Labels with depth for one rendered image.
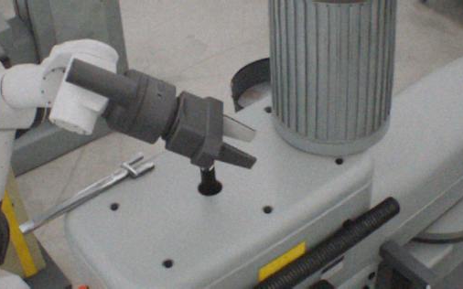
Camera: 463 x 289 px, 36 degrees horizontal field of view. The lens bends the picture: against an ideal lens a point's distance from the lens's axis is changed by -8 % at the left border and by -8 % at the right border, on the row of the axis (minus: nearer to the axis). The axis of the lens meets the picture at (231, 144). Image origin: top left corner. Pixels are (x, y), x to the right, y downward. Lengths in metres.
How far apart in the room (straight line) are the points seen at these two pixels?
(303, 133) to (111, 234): 0.33
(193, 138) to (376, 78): 0.29
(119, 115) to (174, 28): 4.16
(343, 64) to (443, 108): 0.48
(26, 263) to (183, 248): 2.52
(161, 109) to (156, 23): 4.25
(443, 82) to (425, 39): 3.48
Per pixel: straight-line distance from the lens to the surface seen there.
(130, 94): 0.97
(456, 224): 1.56
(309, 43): 1.06
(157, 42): 5.02
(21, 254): 3.48
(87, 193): 1.15
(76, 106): 0.99
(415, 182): 1.37
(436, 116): 1.49
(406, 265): 1.37
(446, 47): 5.02
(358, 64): 1.08
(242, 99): 3.59
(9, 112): 1.22
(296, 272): 1.12
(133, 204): 1.13
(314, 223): 1.13
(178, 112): 1.02
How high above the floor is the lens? 2.67
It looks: 40 degrees down
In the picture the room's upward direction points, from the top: 4 degrees counter-clockwise
